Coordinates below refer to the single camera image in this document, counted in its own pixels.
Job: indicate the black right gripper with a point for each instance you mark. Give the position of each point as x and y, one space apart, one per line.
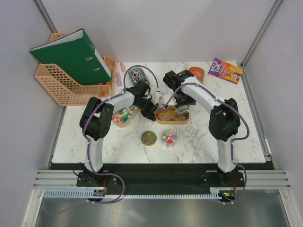
190 101

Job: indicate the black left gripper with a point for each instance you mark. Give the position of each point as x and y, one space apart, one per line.
149 114

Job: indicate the silver metal scoop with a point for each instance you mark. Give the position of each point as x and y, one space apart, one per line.
182 110

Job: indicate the tan tray of popsicle candies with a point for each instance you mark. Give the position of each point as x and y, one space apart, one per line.
168 116

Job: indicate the beige tray of star candies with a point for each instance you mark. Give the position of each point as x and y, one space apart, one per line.
123 117

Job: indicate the clear plastic jar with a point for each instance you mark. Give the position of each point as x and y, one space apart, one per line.
168 138

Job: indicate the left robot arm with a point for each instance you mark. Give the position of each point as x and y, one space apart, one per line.
97 118

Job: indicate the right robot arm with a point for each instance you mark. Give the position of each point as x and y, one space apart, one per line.
224 121

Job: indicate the gold jar lid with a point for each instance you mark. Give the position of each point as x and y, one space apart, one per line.
148 138

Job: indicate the orange tray of gummies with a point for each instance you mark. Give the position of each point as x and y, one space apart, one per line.
198 73

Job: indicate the grey tray of lollipops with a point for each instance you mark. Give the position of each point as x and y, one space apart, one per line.
137 74

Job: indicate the Roald Dahl book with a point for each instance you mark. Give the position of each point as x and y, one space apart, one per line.
225 71

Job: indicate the peach desk organizer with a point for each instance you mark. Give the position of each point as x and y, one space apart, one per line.
65 90

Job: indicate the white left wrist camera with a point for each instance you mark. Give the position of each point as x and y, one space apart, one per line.
162 99

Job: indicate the green ring binder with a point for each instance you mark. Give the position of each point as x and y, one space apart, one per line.
76 54

